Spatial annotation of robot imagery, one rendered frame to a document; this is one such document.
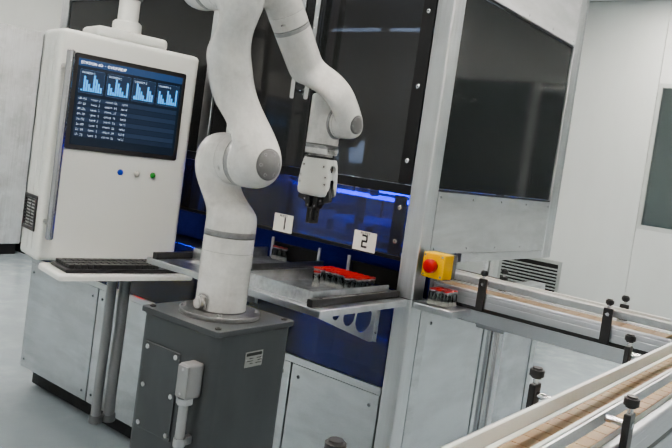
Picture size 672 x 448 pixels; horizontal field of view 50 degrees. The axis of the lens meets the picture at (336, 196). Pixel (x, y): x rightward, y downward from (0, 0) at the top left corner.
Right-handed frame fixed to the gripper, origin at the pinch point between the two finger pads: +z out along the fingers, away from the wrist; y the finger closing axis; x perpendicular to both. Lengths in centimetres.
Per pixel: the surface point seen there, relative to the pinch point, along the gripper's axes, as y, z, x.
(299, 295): -1.4, 20.8, 2.5
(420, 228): -11.9, 1.2, -34.9
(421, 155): -8.7, -19.7, -34.9
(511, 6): -12, -71, -70
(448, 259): -21.6, 8.4, -36.2
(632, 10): 87, -176, -495
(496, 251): -12, 9, -86
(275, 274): 19.5, 20.3, -10.6
